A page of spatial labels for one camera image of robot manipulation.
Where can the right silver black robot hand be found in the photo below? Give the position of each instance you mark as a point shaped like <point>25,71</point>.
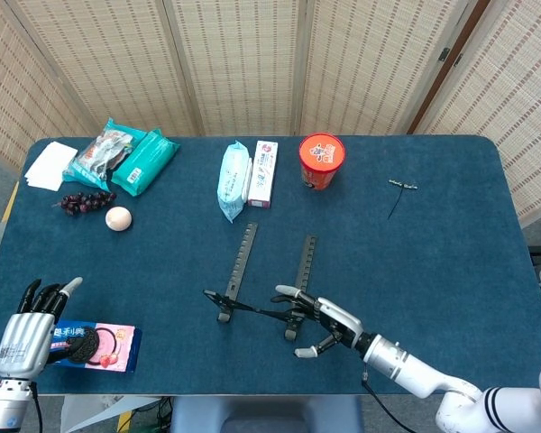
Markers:
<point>338,320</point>

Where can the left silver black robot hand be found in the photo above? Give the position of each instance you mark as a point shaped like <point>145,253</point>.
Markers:
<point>24,343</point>

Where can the black folding laptop stand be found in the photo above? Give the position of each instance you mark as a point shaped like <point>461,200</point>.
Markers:
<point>241,261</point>

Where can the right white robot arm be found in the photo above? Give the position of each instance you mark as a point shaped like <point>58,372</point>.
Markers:
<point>415,370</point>

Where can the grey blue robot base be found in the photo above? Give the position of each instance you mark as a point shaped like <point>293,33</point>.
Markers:
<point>266,415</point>

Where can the blue pink cookie box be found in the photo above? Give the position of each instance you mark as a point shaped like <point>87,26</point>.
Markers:
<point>112,347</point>

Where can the blue felt table cover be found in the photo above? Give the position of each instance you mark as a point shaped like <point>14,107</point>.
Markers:
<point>433,293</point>

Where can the white paper sheet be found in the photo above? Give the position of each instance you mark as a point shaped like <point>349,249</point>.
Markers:
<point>99,410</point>

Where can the dark red grape bunch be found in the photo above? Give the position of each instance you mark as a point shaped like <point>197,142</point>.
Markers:
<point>85,203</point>

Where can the beige egg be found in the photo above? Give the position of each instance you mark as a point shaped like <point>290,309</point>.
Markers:
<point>118,218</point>

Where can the white pink toothpaste box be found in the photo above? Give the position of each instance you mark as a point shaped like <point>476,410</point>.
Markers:
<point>262,176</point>

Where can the red instant noodle cup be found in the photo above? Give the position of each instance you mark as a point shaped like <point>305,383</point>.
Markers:
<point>321,155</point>

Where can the light blue wet wipes pack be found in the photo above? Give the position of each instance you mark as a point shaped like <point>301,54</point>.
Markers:
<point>232,180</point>

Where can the white napkin stack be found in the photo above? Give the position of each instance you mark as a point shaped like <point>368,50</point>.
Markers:
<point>49,164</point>

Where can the teal snack bag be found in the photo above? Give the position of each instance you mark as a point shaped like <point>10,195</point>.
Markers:
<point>99,155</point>

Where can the green tissue pack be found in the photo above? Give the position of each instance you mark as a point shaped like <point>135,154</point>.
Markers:
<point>144,162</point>

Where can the woven bamboo folding screen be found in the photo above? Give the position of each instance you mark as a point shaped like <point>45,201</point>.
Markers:
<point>230,58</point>
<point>518,113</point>

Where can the metal screen hinge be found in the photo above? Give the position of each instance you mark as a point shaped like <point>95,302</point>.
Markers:
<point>444,54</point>
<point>458,60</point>

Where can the brown wooden post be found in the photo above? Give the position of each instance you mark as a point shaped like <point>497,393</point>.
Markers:
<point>429,99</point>

